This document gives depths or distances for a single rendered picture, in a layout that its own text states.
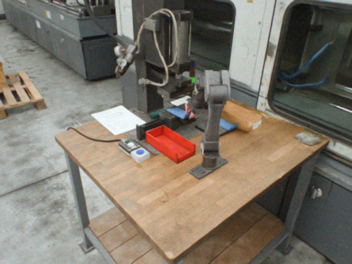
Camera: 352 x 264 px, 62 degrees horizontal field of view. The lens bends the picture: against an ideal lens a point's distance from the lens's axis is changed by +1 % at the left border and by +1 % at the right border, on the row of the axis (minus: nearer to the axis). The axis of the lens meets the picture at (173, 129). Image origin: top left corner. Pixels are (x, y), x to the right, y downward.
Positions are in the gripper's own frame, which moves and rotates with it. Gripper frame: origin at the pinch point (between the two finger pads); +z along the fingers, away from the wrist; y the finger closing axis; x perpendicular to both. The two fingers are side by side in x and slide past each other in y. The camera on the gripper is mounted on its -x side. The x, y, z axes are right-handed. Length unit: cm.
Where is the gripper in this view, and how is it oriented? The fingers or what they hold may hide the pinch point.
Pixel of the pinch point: (188, 115)
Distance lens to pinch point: 156.1
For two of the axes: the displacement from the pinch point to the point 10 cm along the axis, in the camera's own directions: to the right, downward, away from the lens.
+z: -3.8, 5.7, 7.3
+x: -7.6, 2.6, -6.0
